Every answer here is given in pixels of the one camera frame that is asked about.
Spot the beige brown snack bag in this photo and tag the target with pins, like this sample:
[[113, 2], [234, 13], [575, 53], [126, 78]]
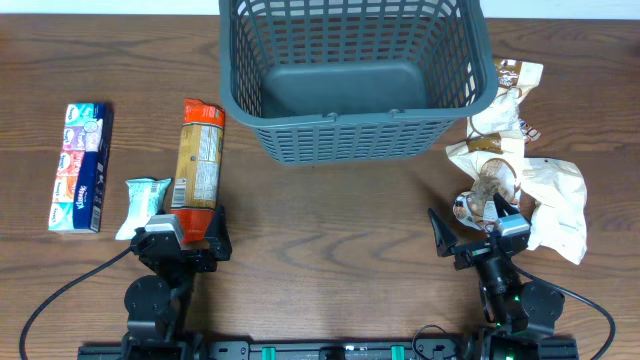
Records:
[[495, 163]]

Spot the Kleenex tissue multipack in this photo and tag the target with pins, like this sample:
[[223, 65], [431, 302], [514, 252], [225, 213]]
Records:
[[79, 186]]

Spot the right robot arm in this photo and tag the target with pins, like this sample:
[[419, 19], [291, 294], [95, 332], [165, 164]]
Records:
[[523, 314]]

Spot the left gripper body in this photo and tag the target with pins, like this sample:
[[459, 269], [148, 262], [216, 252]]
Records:
[[196, 262]]

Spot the orange biscuit packet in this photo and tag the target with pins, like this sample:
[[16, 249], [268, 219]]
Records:
[[194, 197]]

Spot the brown topped Pantree bag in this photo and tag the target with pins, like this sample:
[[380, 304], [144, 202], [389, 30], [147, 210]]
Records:
[[516, 79]]

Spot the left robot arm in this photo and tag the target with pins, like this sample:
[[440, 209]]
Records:
[[157, 304]]

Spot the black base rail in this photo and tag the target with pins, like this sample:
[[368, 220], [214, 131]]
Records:
[[423, 348]]

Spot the small mint snack packet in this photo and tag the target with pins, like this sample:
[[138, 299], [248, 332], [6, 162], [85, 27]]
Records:
[[146, 198]]

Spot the plain beige snack bag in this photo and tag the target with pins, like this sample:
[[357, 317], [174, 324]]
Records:
[[560, 194]]

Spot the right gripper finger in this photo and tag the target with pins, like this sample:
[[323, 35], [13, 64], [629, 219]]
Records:
[[445, 238], [503, 207]]

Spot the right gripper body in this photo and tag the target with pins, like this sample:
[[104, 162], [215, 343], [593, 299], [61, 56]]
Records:
[[471, 252]]

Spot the grey plastic basket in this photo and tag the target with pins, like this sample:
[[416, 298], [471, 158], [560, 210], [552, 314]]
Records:
[[322, 81]]

